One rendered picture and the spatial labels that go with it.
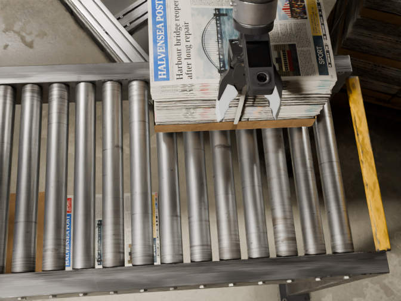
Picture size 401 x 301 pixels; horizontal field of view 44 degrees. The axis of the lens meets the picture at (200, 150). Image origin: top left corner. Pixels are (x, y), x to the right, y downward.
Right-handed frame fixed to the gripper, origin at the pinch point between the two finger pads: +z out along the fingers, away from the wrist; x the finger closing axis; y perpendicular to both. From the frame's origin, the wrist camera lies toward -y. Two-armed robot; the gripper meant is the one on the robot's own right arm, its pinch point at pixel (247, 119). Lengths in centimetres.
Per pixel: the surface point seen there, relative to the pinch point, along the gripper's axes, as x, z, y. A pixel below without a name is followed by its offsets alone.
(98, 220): 43, 84, 55
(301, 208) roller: -14.5, 26.2, 0.6
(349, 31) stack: -45, 16, 69
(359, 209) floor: -59, 86, 55
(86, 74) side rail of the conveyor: 34.9, 6.5, 30.3
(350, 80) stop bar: -30.1, 7.6, 25.4
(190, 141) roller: 10.5, 16.3, 14.8
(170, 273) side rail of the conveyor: 16.4, 32.0, -11.3
